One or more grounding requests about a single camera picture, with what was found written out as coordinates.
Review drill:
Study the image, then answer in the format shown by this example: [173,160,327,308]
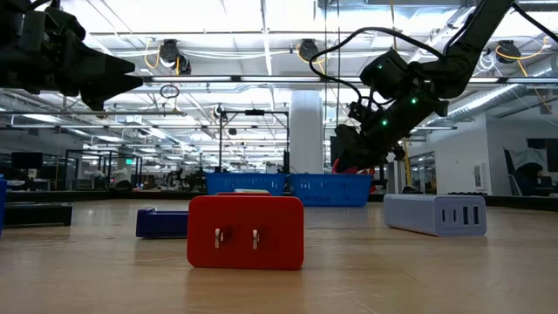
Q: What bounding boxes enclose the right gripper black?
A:
[337,93,450,174]

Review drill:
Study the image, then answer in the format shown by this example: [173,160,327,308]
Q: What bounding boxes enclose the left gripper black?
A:
[0,6,145,112]

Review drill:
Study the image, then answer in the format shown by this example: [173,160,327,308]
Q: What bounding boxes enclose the light blue multiport charger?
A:
[383,193,488,238]

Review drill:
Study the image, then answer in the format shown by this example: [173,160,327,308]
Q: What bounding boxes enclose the red wall charger block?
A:
[187,195,305,271]

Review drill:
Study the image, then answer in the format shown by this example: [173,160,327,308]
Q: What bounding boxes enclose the black box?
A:
[3,201,74,228]

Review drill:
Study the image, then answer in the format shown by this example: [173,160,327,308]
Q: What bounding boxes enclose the navy device with screen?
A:
[135,207,189,239]

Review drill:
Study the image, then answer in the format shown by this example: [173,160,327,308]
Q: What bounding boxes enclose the office chair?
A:
[503,147,546,197]

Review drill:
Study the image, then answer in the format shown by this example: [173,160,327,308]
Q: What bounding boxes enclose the blue plastic mesh basket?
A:
[286,173,373,208]
[205,172,289,196]

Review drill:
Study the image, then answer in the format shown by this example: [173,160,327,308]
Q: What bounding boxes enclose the small distant black monitor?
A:
[10,151,44,170]

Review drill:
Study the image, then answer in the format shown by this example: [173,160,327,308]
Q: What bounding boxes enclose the person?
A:
[514,161,557,197]

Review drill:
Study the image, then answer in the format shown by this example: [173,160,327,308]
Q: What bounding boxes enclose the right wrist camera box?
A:
[347,99,378,127]

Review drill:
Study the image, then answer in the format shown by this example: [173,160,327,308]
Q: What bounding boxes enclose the black ceiling cable reel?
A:
[157,38,193,76]
[495,39,522,65]
[297,38,322,62]

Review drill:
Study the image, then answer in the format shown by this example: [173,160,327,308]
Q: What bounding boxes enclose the black background rig frame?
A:
[217,108,291,174]

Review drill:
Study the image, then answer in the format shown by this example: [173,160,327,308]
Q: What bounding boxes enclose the black aluminium table frame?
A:
[0,187,558,214]

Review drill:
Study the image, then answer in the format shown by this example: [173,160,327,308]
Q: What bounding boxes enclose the white wall panel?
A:
[473,161,486,191]

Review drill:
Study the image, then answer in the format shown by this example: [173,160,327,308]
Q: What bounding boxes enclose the silver ceiling air duct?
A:
[429,56,558,127]

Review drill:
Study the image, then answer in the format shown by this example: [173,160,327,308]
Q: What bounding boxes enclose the black wall screen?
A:
[526,138,558,174]

